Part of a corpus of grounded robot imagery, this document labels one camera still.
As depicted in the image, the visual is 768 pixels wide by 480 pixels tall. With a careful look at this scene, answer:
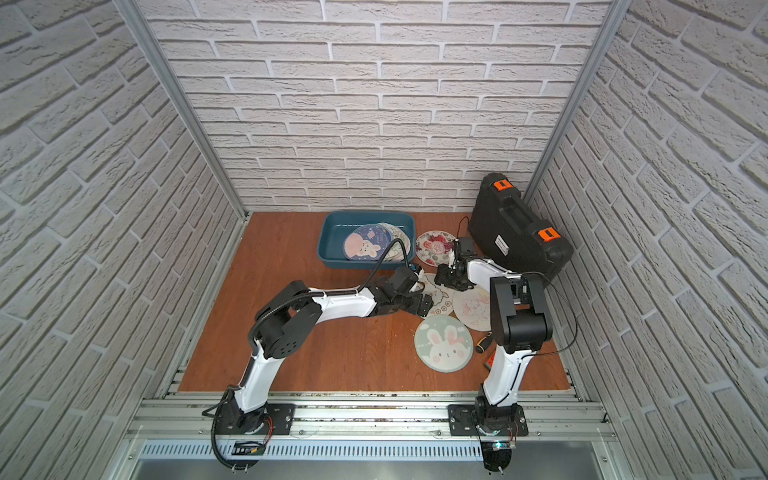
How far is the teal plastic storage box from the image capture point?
1.05 metres

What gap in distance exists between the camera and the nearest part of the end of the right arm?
2.43 feet

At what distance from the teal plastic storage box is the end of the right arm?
0.17 m
